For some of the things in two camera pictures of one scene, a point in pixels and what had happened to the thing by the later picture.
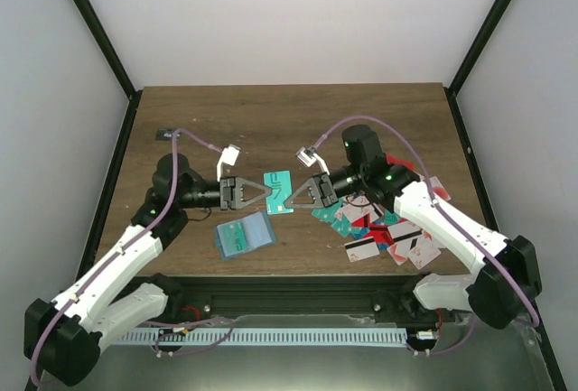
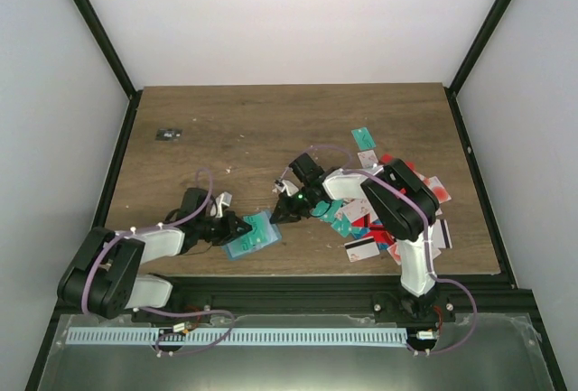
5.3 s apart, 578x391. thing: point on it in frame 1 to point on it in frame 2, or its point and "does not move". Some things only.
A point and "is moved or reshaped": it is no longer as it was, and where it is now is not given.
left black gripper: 234,197 to 232,222
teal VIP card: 280,183 is moved or reshaped
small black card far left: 166,134 does not move
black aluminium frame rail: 352,297 does not move
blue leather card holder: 246,236 does not move
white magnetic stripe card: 362,248 does not move
